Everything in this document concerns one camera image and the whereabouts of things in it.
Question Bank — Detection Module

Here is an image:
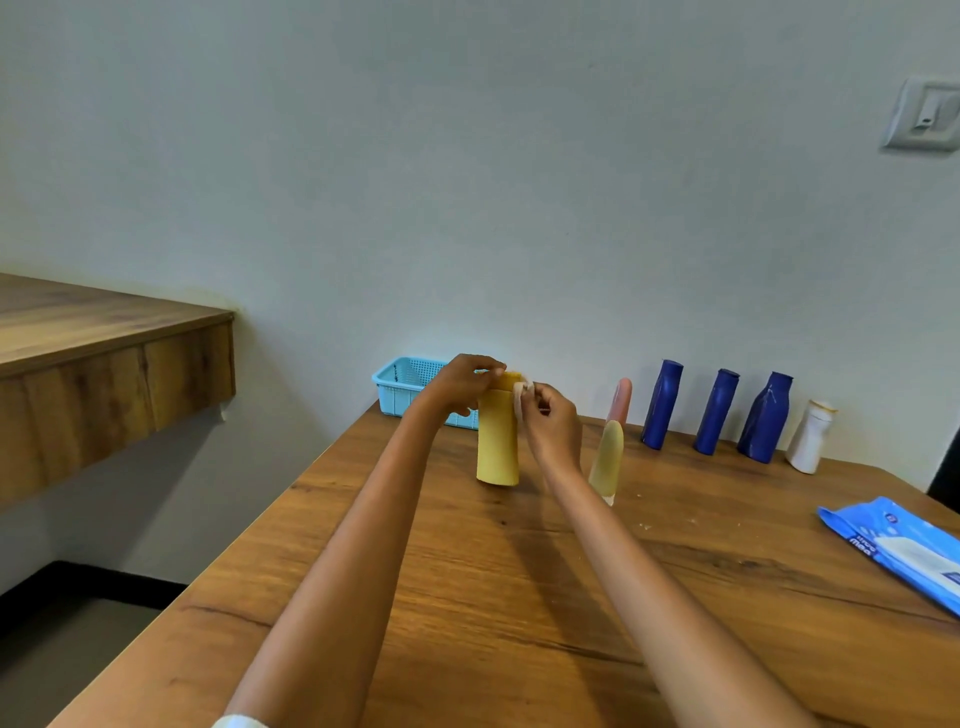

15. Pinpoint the person's left hand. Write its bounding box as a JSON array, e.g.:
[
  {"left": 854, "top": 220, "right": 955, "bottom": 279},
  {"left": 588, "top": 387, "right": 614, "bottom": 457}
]
[{"left": 419, "top": 353, "right": 508, "bottom": 421}]

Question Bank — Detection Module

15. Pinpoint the person's right hand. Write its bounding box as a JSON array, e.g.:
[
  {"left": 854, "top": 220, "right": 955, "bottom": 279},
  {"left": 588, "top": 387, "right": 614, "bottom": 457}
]
[{"left": 517, "top": 382, "right": 585, "bottom": 481}]

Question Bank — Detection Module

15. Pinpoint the light blue plastic basket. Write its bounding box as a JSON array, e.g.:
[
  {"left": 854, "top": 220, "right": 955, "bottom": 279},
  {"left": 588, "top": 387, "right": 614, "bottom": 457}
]
[{"left": 371, "top": 356, "right": 481, "bottom": 431}]

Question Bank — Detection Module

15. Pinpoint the beige bottle with white cap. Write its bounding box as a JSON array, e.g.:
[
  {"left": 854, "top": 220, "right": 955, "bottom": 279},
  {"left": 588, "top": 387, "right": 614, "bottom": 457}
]
[{"left": 587, "top": 419, "right": 625, "bottom": 508}]

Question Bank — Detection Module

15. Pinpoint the yellow bottle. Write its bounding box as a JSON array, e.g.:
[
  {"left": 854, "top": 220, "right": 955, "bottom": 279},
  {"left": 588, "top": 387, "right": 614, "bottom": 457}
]
[{"left": 476, "top": 371, "right": 526, "bottom": 487}]

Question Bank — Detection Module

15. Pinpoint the pink bottle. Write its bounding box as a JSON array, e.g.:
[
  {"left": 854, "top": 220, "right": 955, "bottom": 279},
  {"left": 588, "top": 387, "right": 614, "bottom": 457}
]
[{"left": 605, "top": 377, "right": 634, "bottom": 429}]

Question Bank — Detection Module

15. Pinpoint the slim dark blue bottle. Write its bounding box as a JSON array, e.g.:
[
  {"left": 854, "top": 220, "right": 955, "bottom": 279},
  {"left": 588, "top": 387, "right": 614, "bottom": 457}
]
[
  {"left": 693, "top": 368, "right": 742, "bottom": 457},
  {"left": 641, "top": 359, "right": 685, "bottom": 452}
]

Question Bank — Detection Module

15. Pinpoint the wide dark blue bottle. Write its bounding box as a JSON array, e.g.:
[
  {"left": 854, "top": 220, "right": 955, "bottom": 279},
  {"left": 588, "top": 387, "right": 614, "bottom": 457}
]
[{"left": 736, "top": 371, "right": 795, "bottom": 465}]

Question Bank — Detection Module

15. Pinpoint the blue wet wipes pack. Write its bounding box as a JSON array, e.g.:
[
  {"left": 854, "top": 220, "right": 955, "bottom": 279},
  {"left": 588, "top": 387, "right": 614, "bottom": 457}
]
[{"left": 816, "top": 495, "right": 960, "bottom": 619}]

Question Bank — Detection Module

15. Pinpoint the person's left forearm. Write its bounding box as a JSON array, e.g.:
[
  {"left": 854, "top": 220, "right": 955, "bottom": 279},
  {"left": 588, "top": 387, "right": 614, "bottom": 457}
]
[{"left": 224, "top": 397, "right": 451, "bottom": 728}]

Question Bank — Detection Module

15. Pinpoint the person's right forearm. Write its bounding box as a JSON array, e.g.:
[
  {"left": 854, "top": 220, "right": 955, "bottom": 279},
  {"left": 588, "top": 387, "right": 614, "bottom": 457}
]
[{"left": 543, "top": 464, "right": 819, "bottom": 728}]

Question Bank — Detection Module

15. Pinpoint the wooden table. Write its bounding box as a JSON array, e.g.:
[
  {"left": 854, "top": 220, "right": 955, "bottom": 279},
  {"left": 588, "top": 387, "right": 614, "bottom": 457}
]
[{"left": 48, "top": 401, "right": 960, "bottom": 728}]

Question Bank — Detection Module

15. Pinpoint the wooden side desk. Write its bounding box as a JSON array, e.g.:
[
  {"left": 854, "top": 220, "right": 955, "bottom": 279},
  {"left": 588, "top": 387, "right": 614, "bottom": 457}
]
[{"left": 0, "top": 272, "right": 238, "bottom": 511}]

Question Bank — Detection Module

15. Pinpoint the black door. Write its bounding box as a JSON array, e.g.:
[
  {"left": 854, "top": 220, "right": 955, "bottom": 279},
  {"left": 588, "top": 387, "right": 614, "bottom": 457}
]
[{"left": 927, "top": 427, "right": 960, "bottom": 519}]

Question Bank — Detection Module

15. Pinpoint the grey wall light switch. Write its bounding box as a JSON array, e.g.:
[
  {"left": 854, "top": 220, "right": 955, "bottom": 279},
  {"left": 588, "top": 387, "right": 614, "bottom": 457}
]
[{"left": 881, "top": 74, "right": 960, "bottom": 154}]

